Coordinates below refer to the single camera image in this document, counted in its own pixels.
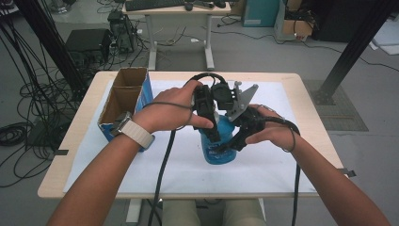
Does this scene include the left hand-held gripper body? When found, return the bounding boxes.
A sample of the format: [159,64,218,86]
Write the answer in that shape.
[191,80,245,125]

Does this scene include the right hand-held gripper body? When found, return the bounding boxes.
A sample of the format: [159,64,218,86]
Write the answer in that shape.
[227,83,266,141]

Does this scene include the blue bottle with white cap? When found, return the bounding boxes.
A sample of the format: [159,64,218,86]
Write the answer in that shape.
[199,114,238,166]

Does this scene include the person's right hand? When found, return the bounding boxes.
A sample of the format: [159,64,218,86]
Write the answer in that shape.
[244,104,305,154]

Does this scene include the person's left hand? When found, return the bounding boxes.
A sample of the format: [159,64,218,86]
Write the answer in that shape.
[132,79,215,135]

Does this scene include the white table mat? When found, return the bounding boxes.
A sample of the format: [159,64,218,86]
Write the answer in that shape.
[62,79,318,194]

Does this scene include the white table leg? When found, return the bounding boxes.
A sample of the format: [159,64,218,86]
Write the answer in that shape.
[257,197,267,222]
[125,198,144,224]

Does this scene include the person's right leg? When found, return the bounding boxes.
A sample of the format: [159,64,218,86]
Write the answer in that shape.
[223,199,266,226]

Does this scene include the person's leg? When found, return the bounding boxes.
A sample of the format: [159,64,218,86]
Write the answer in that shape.
[223,199,266,226]
[161,200,200,226]

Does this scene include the wristwatch with beige band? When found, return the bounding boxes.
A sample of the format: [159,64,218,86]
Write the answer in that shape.
[109,110,156,151]

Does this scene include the blue cardboard box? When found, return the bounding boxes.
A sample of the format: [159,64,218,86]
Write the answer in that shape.
[97,66,154,152]

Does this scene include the person's left leg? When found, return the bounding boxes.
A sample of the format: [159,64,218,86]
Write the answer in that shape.
[161,200,200,226]

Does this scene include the dark gridded floor mat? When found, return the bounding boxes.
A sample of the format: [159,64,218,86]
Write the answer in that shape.
[302,78,370,133]

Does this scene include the white desk with wooden top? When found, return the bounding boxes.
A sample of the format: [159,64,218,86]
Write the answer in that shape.
[121,1,232,72]

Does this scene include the dark oblong object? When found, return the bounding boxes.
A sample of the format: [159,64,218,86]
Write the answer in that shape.
[192,0,215,9]

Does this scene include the teal box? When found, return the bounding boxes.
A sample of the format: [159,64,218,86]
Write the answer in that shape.
[241,0,280,28]

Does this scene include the open brown cardboard box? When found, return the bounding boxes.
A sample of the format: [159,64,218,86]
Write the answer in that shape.
[273,0,314,41]

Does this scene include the black computer tower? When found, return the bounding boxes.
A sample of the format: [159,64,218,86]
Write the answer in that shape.
[107,10,139,55]

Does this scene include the black keyboard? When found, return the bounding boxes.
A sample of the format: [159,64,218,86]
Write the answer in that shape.
[124,0,186,12]

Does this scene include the black case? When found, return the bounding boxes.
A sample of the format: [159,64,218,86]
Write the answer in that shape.
[65,28,112,64]

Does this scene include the black cabinet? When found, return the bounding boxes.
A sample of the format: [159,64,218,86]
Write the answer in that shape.
[313,0,377,43]

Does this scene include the black metal stand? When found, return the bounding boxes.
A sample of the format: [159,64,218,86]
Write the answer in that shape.
[13,0,88,95]
[311,0,398,106]

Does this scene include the white sheets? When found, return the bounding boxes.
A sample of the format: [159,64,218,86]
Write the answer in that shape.
[368,18,399,56]

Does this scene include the grey right wrist cord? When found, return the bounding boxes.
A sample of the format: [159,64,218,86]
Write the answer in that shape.
[280,119,297,154]

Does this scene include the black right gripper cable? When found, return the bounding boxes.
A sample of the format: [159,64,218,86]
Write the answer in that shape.
[263,116,302,226]

